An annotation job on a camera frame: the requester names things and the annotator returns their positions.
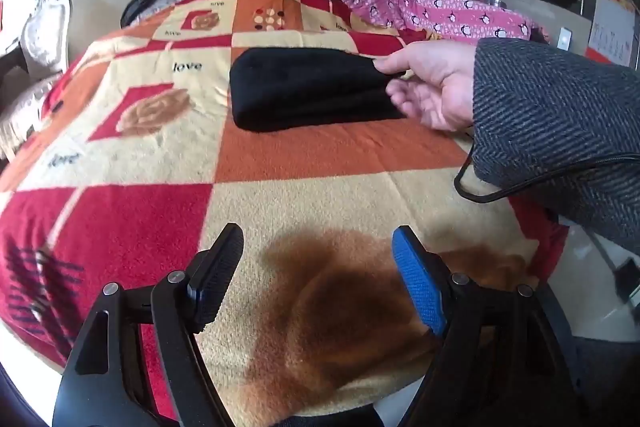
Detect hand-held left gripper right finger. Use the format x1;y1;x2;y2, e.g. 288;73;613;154
391;225;596;427

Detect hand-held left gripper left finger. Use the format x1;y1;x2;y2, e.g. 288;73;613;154
52;223;245;427

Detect black pants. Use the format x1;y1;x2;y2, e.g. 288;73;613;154
229;47;408;132

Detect person's right forearm grey sleeve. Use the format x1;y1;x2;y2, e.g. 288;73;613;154
470;38;640;244

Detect person's right hand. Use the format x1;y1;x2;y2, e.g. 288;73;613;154
374;38;478;132

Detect red orange checkered blanket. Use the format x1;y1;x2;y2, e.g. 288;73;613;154
0;0;571;427

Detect pink penguin print quilt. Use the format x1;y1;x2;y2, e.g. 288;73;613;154
326;0;551;45

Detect white woven chair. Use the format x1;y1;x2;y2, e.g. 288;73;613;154
0;0;73;162

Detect black cable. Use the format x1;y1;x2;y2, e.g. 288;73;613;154
453;139;640;204

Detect wall calendar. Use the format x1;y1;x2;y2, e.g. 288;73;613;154
587;0;638;68

